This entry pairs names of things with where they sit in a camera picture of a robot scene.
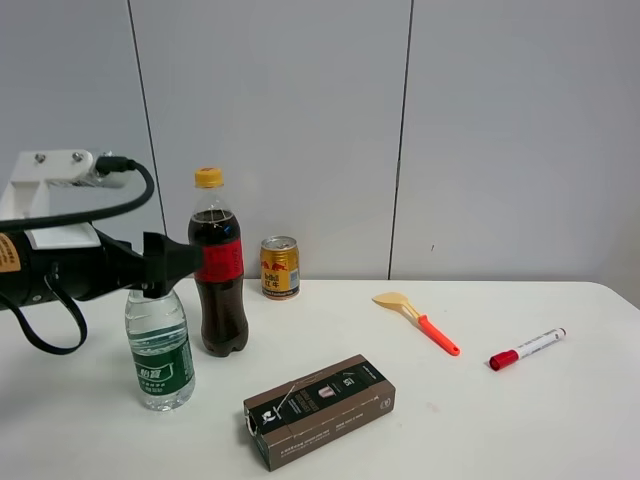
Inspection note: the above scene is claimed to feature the water bottle green label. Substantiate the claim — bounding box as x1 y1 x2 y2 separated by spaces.
125 290 195 412

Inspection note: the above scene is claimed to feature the black camera cable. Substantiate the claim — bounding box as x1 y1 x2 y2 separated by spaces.
0 156 155 357

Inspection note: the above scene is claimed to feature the yellow spatula orange handle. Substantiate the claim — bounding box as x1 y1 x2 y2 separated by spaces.
372 292 461 356

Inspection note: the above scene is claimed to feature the brown black capsule box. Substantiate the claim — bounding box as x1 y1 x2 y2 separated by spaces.
243 354 396 472

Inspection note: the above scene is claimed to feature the red capped white marker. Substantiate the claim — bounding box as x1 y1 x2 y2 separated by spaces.
488 328 567 371

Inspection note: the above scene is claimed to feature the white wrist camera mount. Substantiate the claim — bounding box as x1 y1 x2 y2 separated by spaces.
1 149 131 251

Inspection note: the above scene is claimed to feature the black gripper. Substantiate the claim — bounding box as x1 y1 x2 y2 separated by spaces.
1 231 204 307

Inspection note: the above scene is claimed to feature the cola bottle yellow cap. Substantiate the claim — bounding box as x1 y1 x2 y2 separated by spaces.
188 167 249 357

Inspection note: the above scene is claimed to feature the gold energy drink can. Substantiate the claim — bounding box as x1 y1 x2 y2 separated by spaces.
260 235 300 300

